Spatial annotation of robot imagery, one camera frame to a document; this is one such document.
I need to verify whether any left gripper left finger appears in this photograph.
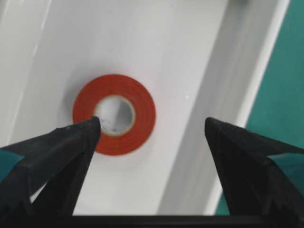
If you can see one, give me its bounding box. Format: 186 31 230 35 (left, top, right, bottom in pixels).
0 117 101 216

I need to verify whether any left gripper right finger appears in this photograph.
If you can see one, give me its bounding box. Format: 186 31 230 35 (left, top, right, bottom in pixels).
205 117 304 216

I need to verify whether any red tape roll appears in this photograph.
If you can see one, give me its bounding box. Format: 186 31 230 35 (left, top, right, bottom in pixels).
72 74 156 156

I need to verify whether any white plastic case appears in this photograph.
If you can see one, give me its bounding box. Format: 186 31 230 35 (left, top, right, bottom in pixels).
0 0 289 215

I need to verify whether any green table cloth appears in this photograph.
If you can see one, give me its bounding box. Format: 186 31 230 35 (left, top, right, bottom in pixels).
215 0 304 216

